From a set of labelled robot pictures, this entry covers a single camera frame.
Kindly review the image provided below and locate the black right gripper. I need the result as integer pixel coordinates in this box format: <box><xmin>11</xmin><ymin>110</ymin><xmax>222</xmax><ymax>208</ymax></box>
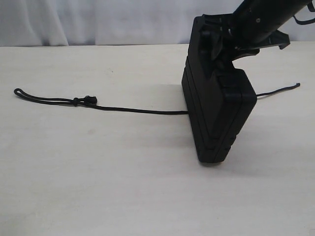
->
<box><xmin>203</xmin><ymin>0</ymin><xmax>296</xmax><ymax>59</ymax></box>

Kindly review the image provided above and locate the black plastic carrying case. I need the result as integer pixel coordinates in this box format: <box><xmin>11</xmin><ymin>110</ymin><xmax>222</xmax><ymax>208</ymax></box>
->
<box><xmin>182</xmin><ymin>15</ymin><xmax>257</xmax><ymax>163</ymax></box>

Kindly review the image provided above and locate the black cord with knot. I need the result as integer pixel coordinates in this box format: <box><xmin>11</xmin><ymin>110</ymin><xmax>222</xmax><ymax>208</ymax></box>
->
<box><xmin>13</xmin><ymin>82</ymin><xmax>301</xmax><ymax>116</ymax></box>

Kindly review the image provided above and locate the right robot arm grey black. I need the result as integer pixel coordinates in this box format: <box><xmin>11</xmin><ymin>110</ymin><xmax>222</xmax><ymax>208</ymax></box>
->
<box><xmin>200</xmin><ymin>0</ymin><xmax>315</xmax><ymax>60</ymax></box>

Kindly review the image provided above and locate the white backdrop curtain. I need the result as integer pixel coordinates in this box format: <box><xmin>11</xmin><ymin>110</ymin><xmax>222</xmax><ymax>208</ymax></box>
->
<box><xmin>0</xmin><ymin>0</ymin><xmax>315</xmax><ymax>47</ymax></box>

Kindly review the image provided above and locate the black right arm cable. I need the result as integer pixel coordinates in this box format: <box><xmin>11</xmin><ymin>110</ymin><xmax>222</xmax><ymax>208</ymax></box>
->
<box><xmin>292</xmin><ymin>0</ymin><xmax>315</xmax><ymax>26</ymax></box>

